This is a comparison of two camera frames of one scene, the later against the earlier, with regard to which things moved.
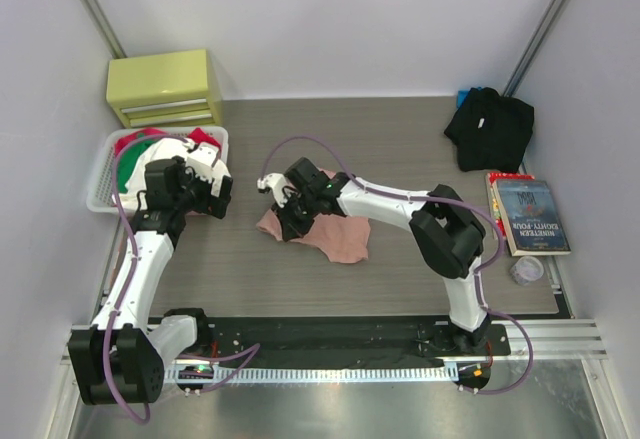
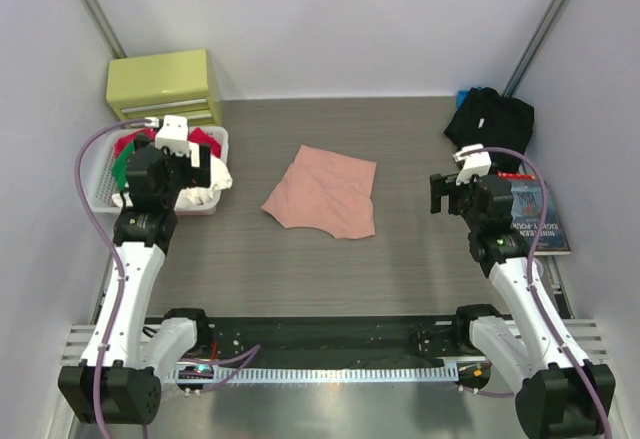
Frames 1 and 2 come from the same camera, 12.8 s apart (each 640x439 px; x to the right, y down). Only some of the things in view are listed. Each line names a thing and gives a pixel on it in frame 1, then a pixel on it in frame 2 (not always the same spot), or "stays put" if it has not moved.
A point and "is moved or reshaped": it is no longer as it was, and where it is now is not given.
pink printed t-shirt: [344, 238] is moved or reshaped
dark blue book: [532, 224] stays put
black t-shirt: [491, 132] stays put
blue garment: [462, 95] stays put
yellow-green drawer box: [166, 89] stays put
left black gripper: [212, 204] to [194, 176]
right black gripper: [292, 227] to [444, 186]
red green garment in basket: [129, 144] stays put
